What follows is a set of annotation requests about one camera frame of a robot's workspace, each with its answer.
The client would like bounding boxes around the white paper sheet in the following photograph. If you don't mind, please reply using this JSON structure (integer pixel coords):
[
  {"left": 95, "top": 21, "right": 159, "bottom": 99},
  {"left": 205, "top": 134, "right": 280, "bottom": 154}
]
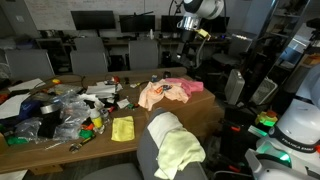
[
  {"left": 8, "top": 78, "right": 46, "bottom": 93},
  {"left": 0, "top": 93, "right": 31, "bottom": 120}
]

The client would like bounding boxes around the pink shirt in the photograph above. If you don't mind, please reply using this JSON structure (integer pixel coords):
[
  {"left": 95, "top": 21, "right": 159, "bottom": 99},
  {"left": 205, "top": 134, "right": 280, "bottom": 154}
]
[{"left": 165, "top": 77, "right": 204, "bottom": 98}]

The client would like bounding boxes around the light green towel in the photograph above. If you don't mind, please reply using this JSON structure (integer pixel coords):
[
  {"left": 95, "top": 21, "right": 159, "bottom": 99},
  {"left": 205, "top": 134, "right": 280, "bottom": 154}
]
[{"left": 153, "top": 128, "right": 207, "bottom": 180}]

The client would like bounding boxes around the green plastic item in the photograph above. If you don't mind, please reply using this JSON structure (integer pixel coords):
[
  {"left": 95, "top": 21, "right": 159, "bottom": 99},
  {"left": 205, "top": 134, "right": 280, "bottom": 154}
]
[
  {"left": 79, "top": 129, "right": 95, "bottom": 139},
  {"left": 6, "top": 134, "right": 29, "bottom": 146}
]

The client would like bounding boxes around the black robot stand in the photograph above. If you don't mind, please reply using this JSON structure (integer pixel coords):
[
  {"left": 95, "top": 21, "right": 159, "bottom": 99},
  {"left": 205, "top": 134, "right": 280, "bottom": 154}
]
[{"left": 219, "top": 106, "right": 258, "bottom": 174}]

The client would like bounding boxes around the tan wrist camera bar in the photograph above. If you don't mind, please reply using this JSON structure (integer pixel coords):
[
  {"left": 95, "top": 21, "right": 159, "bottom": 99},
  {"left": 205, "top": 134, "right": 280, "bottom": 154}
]
[{"left": 194, "top": 28, "right": 212, "bottom": 42}]

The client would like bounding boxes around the white card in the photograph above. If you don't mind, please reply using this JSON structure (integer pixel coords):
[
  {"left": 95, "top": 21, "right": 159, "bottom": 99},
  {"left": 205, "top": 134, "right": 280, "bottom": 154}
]
[{"left": 116, "top": 98, "right": 130, "bottom": 109}]

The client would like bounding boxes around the peach shirt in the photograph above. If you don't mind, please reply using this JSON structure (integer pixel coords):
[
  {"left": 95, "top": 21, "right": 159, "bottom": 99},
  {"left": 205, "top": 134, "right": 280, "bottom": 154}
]
[{"left": 138, "top": 79, "right": 190, "bottom": 112}]

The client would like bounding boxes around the whiteboard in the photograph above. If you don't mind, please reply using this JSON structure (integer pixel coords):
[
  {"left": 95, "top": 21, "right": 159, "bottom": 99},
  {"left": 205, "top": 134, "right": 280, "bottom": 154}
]
[{"left": 24, "top": 0, "right": 184, "bottom": 32}]

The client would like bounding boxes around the white grille fan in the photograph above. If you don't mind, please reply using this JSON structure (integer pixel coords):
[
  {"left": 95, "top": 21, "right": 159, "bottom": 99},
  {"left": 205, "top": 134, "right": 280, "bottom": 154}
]
[{"left": 249, "top": 77, "right": 278, "bottom": 106}]

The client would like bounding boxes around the grey office chair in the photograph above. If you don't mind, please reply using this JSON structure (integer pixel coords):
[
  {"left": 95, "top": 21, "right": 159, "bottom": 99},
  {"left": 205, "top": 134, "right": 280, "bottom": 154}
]
[
  {"left": 4, "top": 49, "right": 55, "bottom": 79},
  {"left": 79, "top": 108, "right": 209, "bottom": 180},
  {"left": 69, "top": 50, "right": 109, "bottom": 76},
  {"left": 73, "top": 36, "right": 106, "bottom": 53},
  {"left": 128, "top": 39, "right": 159, "bottom": 71}
]

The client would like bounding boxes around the silver tape roll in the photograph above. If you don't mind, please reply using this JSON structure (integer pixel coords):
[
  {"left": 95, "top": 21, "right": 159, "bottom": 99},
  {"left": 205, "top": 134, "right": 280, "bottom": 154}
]
[{"left": 39, "top": 103, "right": 63, "bottom": 115}]

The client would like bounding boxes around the large brown cardboard box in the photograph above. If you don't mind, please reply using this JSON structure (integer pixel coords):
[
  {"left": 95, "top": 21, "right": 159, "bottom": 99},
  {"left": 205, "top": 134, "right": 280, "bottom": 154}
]
[{"left": 143, "top": 74, "right": 224, "bottom": 139}]

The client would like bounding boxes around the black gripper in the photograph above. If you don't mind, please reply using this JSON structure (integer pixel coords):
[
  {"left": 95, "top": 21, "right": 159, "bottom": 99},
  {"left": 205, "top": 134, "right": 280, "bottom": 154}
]
[{"left": 176, "top": 30, "right": 196, "bottom": 68}]

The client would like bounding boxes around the white yellow spray bottle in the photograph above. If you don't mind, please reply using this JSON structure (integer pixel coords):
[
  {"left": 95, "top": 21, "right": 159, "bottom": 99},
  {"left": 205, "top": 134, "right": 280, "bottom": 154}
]
[{"left": 89, "top": 99, "right": 104, "bottom": 129}]

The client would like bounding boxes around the blue cap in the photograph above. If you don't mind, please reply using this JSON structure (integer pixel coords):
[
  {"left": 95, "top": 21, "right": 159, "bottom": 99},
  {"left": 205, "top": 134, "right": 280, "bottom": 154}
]
[{"left": 18, "top": 99, "right": 43, "bottom": 119}]

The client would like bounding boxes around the clear plastic bag pile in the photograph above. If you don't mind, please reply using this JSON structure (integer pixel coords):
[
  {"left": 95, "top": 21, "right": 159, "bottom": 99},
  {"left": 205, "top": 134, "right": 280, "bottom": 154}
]
[{"left": 49, "top": 90, "right": 93, "bottom": 141}]

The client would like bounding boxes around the white space heater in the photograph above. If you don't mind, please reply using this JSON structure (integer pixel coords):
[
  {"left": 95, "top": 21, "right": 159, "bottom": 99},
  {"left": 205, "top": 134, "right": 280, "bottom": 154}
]
[{"left": 223, "top": 68, "right": 246, "bottom": 106}]

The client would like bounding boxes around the adjustable wrench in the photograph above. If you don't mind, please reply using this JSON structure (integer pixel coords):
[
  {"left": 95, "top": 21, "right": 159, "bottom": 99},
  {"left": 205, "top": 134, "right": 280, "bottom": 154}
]
[{"left": 69, "top": 134, "right": 97, "bottom": 154}]

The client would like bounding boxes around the dark mesh office chair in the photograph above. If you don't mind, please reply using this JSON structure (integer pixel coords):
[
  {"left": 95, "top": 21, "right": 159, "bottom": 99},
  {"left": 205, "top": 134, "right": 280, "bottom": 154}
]
[{"left": 211, "top": 33, "right": 251, "bottom": 68}]

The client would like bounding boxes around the yellow cloth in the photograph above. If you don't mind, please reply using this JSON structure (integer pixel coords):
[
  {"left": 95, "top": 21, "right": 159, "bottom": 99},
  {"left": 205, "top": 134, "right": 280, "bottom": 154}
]
[{"left": 110, "top": 115, "right": 136, "bottom": 142}]

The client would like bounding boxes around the black computer monitor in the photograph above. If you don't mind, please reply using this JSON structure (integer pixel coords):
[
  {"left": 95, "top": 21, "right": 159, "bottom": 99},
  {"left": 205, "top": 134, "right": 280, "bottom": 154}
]
[
  {"left": 118, "top": 13, "right": 156, "bottom": 34},
  {"left": 70, "top": 10, "right": 117, "bottom": 38},
  {"left": 160, "top": 14, "right": 183, "bottom": 34}
]

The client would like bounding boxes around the white towel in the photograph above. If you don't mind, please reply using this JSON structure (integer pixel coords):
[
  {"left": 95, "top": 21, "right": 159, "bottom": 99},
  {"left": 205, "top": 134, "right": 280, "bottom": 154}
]
[{"left": 146, "top": 111, "right": 184, "bottom": 149}]

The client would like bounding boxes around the white paper stack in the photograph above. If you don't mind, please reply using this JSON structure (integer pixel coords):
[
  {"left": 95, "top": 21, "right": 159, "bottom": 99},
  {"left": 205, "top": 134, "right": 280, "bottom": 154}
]
[{"left": 85, "top": 83, "right": 118, "bottom": 98}]

